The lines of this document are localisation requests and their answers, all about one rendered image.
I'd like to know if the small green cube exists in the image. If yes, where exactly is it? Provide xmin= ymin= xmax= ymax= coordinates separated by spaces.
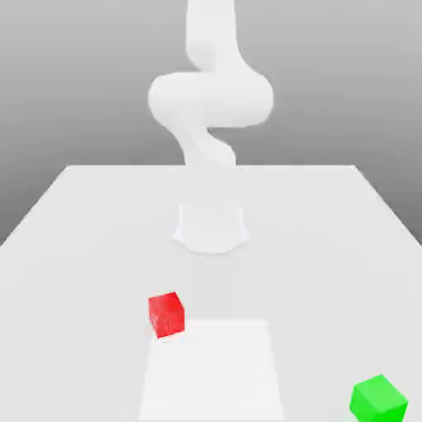
xmin=349 ymin=373 xmax=410 ymax=422

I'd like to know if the small red cube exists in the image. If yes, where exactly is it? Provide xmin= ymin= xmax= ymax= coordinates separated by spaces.
xmin=148 ymin=290 xmax=186 ymax=340

